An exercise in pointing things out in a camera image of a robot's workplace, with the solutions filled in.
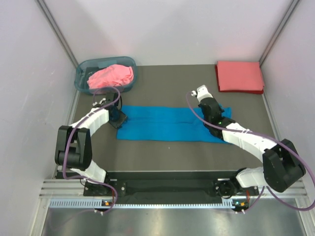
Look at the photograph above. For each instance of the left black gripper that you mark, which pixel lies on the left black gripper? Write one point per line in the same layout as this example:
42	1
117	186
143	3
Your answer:
123	117

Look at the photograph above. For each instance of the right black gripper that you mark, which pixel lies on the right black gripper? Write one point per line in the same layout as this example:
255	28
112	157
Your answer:
221	109

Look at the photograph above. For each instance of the blue t shirt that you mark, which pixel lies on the blue t shirt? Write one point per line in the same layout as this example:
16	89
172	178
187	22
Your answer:
150	123

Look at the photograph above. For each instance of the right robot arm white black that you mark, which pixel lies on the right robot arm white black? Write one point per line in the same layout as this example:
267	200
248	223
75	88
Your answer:
280	168

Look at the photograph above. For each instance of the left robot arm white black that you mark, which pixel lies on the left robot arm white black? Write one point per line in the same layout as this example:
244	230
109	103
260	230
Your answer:
74	142

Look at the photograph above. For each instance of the folded coral pink t shirt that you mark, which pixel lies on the folded coral pink t shirt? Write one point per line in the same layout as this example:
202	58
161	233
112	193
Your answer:
240	75

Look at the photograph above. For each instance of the pink crumpled t shirt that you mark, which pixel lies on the pink crumpled t shirt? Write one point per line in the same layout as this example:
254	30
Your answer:
115	75

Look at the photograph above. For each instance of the folded dark red t shirt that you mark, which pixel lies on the folded dark red t shirt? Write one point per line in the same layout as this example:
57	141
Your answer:
235	91

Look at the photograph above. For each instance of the teal plastic basket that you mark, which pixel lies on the teal plastic basket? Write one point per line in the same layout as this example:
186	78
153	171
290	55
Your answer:
89	67

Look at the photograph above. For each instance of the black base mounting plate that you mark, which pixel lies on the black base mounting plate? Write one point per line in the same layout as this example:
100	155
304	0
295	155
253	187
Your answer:
188	187

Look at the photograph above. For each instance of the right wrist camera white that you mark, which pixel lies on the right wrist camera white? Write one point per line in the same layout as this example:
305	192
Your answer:
201	93

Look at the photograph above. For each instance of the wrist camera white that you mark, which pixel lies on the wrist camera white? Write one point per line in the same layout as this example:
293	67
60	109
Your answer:
201	93
100	103

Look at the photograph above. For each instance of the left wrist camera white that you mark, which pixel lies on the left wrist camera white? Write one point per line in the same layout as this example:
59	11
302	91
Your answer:
100	103

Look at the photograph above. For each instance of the grey slotted cable duct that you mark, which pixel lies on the grey slotted cable duct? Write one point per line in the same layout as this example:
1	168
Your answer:
105	204

